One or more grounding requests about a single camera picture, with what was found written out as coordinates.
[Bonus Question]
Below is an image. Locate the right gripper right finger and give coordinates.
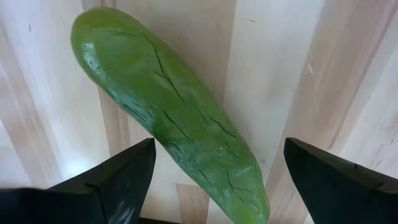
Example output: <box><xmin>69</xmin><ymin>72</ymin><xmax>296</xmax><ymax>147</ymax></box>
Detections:
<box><xmin>283</xmin><ymin>137</ymin><xmax>398</xmax><ymax>224</ymax></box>

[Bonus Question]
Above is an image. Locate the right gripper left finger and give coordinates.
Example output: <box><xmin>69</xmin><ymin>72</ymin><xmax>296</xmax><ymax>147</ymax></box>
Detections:
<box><xmin>0</xmin><ymin>138</ymin><xmax>157</xmax><ymax>224</ymax></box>

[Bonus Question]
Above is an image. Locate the green cucumber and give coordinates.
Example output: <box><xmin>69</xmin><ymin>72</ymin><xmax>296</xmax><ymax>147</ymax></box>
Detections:
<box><xmin>70</xmin><ymin>6</ymin><xmax>271</xmax><ymax>224</ymax></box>

